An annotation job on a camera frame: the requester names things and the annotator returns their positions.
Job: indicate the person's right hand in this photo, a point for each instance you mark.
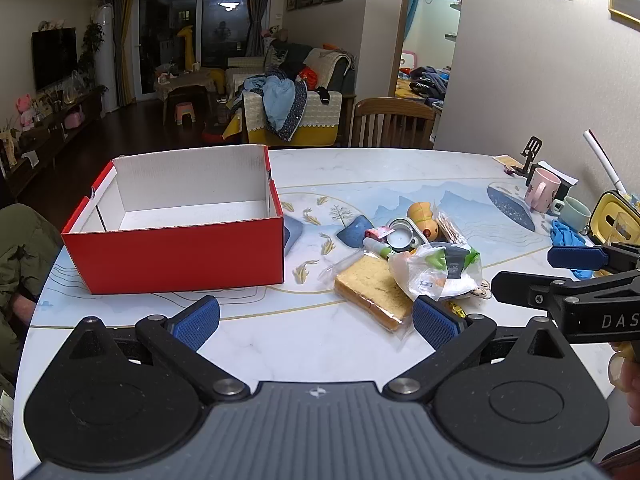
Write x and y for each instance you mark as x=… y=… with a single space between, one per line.
x=627 y=375

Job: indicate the pink stool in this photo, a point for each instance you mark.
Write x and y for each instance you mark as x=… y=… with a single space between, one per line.
x=184 y=110

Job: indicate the black garment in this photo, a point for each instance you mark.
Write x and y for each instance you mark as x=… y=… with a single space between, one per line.
x=322 y=95

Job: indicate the sofa with yellow cover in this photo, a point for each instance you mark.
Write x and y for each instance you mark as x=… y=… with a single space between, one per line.
x=320 y=120

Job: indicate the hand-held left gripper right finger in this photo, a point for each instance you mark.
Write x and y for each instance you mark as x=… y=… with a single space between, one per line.
x=435 y=320

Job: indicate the white pen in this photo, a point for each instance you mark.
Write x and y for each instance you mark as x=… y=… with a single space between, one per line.
x=605 y=160

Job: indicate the yellow giraffe toy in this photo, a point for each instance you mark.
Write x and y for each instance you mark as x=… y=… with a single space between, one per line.
x=186 y=45

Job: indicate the yellow black case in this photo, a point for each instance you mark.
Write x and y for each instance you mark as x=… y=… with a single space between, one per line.
x=612 y=215

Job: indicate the pile of blue clothes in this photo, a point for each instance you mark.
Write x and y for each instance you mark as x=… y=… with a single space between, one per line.
x=280 y=102

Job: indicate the pale green mug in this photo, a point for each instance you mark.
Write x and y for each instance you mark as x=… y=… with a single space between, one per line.
x=575 y=215

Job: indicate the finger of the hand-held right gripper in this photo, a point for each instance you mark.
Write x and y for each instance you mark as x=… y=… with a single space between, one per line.
x=575 y=257
x=590 y=305

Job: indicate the wooden coffee table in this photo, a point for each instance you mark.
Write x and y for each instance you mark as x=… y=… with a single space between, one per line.
x=185 y=82

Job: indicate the wooden chair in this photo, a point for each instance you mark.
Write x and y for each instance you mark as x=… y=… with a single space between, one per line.
x=392 y=122

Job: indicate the pink plush toy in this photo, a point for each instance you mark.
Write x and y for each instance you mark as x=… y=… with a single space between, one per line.
x=24 y=107

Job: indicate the clear toothpick packet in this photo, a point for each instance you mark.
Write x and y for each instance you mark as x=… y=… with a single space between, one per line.
x=448 y=227

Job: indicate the orange duck toy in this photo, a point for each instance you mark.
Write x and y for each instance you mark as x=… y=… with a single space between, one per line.
x=422 y=214

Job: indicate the pink candy wrapper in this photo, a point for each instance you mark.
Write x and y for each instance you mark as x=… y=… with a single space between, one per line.
x=377 y=233

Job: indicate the bed with clothes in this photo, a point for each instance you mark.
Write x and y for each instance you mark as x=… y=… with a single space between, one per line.
x=425 y=82

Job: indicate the pink bag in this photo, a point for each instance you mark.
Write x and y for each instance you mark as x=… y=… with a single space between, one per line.
x=75 y=119

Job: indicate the pale blue correction tape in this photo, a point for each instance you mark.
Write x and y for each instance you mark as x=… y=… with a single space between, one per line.
x=402 y=237

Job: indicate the black box with white paper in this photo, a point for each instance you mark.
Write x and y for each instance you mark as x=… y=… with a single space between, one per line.
x=565 y=182

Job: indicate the black phone stand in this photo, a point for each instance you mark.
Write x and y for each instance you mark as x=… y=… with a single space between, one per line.
x=531 y=149

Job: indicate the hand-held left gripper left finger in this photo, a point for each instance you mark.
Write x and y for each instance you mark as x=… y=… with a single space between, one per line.
x=197 y=320

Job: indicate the bread slice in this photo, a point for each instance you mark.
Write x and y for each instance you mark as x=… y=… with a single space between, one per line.
x=367 y=287

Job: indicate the green tube with white cap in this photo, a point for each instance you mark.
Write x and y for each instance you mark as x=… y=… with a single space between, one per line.
x=375 y=246

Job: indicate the blue cloth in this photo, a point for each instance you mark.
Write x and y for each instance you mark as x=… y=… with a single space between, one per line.
x=565 y=234

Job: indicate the pink mug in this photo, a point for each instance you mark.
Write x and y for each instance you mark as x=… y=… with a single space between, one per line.
x=540 y=190

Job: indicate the red round floor object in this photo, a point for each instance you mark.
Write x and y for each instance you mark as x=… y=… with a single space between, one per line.
x=212 y=135

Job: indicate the red cardboard box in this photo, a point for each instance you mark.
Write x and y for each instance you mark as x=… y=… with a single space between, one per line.
x=175 y=255

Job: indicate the dark television cabinet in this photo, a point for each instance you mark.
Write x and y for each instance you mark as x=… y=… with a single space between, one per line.
x=55 y=130

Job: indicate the yellow paper card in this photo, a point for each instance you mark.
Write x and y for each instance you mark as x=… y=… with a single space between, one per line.
x=506 y=161

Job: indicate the green houseplant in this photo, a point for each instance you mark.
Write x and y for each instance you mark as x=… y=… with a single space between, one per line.
x=90 y=45

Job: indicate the black television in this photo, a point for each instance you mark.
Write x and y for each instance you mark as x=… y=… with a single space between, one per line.
x=54 y=57

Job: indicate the glass sliding door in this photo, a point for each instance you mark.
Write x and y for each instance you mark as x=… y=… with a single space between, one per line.
x=165 y=25

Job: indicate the white standing air conditioner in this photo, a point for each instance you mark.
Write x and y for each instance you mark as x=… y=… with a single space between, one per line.
x=106 y=60

